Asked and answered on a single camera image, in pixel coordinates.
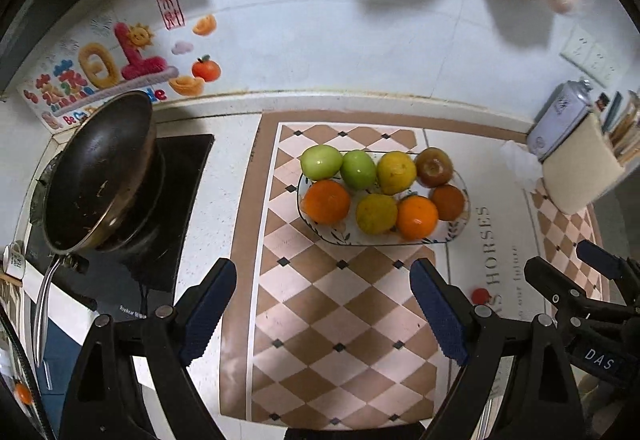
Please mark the cream utensil holder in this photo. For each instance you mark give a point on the cream utensil holder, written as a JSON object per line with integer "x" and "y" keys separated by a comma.
{"x": 585, "y": 170}

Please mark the black gas stove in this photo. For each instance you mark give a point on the black gas stove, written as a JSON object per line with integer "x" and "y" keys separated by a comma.
{"x": 185, "y": 180}

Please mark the orange slice wall sticker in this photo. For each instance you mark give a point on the orange slice wall sticker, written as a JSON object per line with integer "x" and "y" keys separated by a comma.
{"x": 205, "y": 24}

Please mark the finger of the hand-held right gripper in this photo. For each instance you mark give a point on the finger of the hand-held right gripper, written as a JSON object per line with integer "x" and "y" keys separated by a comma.
{"x": 605, "y": 260}
{"x": 552, "y": 285}

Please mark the green apple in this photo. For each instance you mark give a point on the green apple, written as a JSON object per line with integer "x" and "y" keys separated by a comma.
{"x": 321, "y": 162}
{"x": 358, "y": 169}

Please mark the white wall power outlets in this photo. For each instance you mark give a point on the white wall power outlets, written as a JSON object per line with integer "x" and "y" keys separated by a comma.
{"x": 592, "y": 54}

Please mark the cluttered side shelf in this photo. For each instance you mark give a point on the cluttered side shelf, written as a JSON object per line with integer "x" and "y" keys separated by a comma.
{"x": 12, "y": 345}

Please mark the cloud wall sticker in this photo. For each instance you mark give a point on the cloud wall sticker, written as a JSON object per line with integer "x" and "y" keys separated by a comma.
{"x": 182, "y": 47}

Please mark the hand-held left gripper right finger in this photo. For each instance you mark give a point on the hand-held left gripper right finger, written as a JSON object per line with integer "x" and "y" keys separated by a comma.
{"x": 437, "y": 315}

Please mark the crumpled white tissue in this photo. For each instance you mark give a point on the crumpled white tissue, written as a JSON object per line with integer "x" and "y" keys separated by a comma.
{"x": 520, "y": 160}

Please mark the blue cabinet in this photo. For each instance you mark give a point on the blue cabinet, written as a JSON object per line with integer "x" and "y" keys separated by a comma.
{"x": 46, "y": 375}

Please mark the yellow lemon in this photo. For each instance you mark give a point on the yellow lemon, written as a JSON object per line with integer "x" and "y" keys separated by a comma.
{"x": 396, "y": 173}
{"x": 376, "y": 212}

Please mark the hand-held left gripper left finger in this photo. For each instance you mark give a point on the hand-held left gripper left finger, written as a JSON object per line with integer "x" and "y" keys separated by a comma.
{"x": 210, "y": 315}

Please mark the dark brown round fruit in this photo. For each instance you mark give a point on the dark brown round fruit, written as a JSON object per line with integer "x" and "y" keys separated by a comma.
{"x": 434, "y": 167}

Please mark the tangerine wall sticker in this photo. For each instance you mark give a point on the tangerine wall sticker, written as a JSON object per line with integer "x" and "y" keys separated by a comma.
{"x": 206, "y": 69}

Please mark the red stamp wall sticker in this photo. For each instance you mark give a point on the red stamp wall sticker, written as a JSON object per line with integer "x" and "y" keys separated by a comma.
{"x": 169, "y": 8}

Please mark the reddish brown round fruit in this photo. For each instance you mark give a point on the reddish brown round fruit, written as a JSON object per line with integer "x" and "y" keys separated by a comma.
{"x": 448, "y": 201}

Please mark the white cup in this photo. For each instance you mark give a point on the white cup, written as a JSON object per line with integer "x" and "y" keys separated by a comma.
{"x": 14, "y": 260}

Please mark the bundle of chopsticks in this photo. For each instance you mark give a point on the bundle of chopsticks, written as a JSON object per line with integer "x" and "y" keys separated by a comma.
{"x": 627, "y": 130}

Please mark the small orange on shelf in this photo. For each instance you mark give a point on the small orange on shelf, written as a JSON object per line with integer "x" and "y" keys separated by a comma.
{"x": 22, "y": 392}

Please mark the grey gas canister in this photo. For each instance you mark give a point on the grey gas canister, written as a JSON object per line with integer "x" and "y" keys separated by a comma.
{"x": 560, "y": 120}

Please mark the colourful lettered wall sticker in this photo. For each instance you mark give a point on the colourful lettered wall sticker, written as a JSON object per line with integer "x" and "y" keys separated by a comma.
{"x": 115, "y": 65}

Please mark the checkered table mat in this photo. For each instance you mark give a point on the checkered table mat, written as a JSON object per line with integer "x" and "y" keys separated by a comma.
{"x": 325, "y": 310}

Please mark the gold ingot wall sticker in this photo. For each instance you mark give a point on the gold ingot wall sticker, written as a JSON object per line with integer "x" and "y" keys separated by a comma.
{"x": 187, "y": 85}

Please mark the small red cherry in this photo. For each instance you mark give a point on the small red cherry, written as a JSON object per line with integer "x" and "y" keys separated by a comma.
{"x": 481, "y": 295}

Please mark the floral oval plate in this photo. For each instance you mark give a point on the floral oval plate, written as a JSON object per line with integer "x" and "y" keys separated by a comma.
{"x": 345, "y": 232}

